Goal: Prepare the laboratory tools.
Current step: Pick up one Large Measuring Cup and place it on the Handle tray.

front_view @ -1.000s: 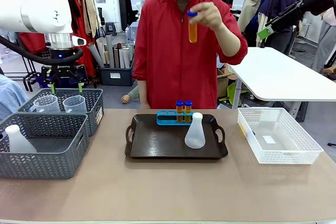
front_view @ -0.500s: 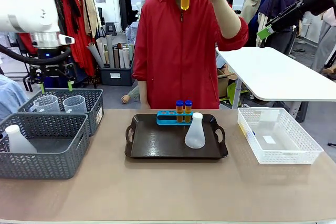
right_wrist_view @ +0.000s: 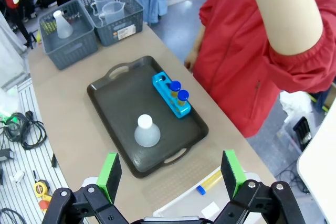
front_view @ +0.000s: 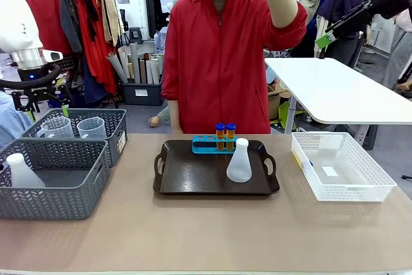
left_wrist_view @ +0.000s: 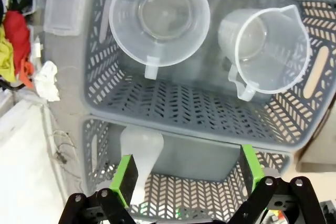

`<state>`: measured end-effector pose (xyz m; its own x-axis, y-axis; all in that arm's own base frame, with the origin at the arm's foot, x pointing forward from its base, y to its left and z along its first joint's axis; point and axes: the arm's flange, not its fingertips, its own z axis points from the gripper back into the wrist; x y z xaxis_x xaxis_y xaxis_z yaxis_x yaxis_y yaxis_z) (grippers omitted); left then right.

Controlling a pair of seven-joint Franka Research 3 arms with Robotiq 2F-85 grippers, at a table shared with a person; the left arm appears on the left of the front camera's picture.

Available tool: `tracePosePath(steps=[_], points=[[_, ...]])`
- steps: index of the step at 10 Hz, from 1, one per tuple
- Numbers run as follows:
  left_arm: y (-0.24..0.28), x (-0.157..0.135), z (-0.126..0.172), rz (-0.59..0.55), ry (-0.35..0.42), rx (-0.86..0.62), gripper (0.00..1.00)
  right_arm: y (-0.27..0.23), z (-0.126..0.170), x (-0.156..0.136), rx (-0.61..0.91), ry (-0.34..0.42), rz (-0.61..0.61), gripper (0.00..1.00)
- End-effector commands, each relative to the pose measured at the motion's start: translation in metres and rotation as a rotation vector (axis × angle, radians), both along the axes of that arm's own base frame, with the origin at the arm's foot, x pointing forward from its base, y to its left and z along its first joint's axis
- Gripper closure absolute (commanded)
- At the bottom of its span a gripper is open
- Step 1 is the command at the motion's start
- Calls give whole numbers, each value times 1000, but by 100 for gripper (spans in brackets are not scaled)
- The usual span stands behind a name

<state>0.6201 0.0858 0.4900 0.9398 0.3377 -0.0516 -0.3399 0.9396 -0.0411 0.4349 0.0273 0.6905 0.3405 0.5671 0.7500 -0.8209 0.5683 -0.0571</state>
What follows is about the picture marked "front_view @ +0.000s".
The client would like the light blue cloth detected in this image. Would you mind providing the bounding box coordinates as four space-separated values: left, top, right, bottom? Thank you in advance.
0 90 32 150

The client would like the grey perforated plastic basket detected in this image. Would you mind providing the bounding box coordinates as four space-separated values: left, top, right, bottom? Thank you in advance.
0 138 111 221

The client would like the doll arm green sleeve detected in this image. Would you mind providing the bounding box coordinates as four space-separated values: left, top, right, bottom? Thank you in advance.
148 107 170 128

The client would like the green chair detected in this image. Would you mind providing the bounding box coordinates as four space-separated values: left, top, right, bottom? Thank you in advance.
278 101 305 135

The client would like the dark brown paper roll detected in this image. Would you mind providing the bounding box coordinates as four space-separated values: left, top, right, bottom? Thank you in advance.
138 57 147 84

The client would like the person in red jacket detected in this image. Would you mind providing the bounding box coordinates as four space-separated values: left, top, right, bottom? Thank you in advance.
160 0 308 135

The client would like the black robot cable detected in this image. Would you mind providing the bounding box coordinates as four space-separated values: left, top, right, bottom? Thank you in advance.
0 63 62 91

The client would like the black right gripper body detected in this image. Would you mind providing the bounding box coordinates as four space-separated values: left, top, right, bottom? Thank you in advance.
336 0 376 40

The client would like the long red dress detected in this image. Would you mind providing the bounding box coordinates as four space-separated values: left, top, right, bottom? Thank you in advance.
75 0 118 95

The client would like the red sleeveless garment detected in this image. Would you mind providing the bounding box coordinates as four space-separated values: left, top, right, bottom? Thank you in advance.
21 0 72 57

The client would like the dark brown serving tray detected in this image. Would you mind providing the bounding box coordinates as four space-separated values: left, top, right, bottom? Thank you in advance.
153 139 280 196

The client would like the black scarf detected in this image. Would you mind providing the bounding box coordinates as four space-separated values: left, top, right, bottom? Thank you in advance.
80 0 100 43

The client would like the person's right forearm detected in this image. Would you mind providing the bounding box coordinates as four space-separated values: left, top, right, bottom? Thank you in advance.
167 99 184 135

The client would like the white paper roll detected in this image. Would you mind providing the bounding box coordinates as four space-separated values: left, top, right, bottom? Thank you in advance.
117 45 135 80

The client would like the tall grey paper roll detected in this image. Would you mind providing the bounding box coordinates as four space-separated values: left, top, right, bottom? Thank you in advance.
129 42 142 84

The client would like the black step stool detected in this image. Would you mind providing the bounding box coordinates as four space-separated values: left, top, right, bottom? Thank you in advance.
129 26 144 43

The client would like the blue test tube rack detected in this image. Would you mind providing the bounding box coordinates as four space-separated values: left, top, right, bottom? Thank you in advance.
192 135 238 155

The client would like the white folding table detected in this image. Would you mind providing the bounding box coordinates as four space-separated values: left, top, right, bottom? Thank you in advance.
264 57 412 151

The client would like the translucent white conical flask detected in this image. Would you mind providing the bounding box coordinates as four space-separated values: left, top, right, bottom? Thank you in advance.
226 137 252 184
5 153 46 189

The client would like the cardboard box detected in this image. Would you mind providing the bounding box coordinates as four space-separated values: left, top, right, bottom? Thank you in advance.
267 84 291 120

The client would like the beige garment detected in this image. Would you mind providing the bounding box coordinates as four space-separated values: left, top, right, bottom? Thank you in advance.
101 0 125 47

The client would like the white perforated plastic basket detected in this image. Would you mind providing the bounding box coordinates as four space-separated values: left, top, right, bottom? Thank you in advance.
291 131 398 202

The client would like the mannequin in beige coat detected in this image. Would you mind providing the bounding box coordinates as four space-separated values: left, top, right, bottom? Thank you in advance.
299 0 339 59

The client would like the dark grey storage bin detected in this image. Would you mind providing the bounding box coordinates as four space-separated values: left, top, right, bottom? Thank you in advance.
121 81 164 106

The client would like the dark grey coat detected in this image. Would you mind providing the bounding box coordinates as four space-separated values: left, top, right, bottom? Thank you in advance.
59 0 84 55

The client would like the clear plastic measuring cup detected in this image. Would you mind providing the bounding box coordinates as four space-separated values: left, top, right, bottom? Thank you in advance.
76 117 108 140
41 116 75 139

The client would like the blue capped amber test tube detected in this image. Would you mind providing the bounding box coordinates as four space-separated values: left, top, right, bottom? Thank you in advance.
215 122 225 153
293 151 315 170
226 122 237 152

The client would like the cream paper roll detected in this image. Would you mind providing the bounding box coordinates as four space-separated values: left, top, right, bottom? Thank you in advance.
146 58 160 84

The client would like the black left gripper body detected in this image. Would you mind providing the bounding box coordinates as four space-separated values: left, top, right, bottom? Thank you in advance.
22 85 58 104

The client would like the grey basket with label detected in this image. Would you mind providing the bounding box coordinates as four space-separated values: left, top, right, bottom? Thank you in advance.
21 108 128 168

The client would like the mannequin in grey skirt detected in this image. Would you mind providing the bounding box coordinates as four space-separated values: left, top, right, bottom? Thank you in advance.
381 7 412 91

